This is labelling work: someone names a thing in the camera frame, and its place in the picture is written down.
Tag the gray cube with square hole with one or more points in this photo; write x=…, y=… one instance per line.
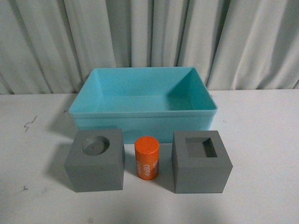
x=200, y=162

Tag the gray cube with round hole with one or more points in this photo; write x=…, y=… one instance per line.
x=96, y=160

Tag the light blue plastic box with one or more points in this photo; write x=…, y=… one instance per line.
x=154, y=101

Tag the orange cylinder with white text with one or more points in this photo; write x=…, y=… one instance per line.
x=147, y=157

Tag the white pleated curtain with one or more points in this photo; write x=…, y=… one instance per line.
x=51, y=46

